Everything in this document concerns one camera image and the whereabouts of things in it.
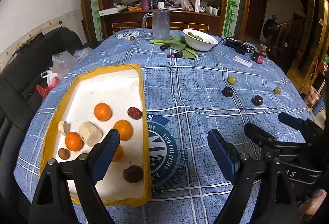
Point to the white bowl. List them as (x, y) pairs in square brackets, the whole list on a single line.
[(200, 44)]

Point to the black sofa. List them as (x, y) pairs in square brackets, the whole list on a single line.
[(30, 65)]

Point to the white red paper card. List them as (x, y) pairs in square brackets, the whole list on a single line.
[(243, 61)]

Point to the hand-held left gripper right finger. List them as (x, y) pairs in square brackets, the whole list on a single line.
[(221, 154)]

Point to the clear glass mug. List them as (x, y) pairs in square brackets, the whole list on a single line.
[(160, 23)]

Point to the orange mandarin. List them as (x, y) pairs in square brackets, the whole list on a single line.
[(123, 129), (73, 141), (102, 111), (118, 154)]

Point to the white foam tray yellow tape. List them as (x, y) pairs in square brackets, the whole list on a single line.
[(110, 90)]

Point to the white rough chunk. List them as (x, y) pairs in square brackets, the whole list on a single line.
[(63, 127)]

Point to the red black jar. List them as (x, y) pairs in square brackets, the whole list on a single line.
[(259, 57)]

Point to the dark purple grape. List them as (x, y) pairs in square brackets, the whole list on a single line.
[(227, 91), (257, 100)]

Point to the green vegetable leaves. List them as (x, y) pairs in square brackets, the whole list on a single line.
[(195, 35)]

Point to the large beige chunk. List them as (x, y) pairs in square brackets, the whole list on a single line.
[(90, 133)]

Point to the small dark grape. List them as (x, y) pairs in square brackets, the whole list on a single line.
[(164, 47), (179, 54)]

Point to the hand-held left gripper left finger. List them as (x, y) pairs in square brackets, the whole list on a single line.
[(108, 154)]

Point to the white carton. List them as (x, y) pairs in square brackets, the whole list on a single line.
[(212, 10)]

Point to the blue white plastic wrapper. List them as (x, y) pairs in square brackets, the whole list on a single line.
[(83, 52)]

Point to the long white box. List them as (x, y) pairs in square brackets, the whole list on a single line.
[(110, 11)]

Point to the person's right hand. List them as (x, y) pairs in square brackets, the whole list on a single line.
[(312, 204)]

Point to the dark plum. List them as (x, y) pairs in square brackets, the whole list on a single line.
[(133, 174)]

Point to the tan cylindrical object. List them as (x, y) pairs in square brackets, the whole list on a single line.
[(262, 47)]

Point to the red white plastic bag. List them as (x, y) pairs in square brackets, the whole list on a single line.
[(48, 81)]

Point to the leafy green vegetable stalk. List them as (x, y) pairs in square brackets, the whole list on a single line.
[(180, 45)]

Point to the white cup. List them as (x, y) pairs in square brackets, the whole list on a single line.
[(161, 5)]

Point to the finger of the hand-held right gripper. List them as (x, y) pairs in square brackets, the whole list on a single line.
[(293, 121), (259, 134)]

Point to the red jujube date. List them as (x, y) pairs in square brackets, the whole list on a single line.
[(134, 113)]

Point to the small tan round chunk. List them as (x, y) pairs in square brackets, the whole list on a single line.
[(63, 154)]

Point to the crumpled clear plastic bag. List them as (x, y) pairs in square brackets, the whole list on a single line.
[(63, 62)]

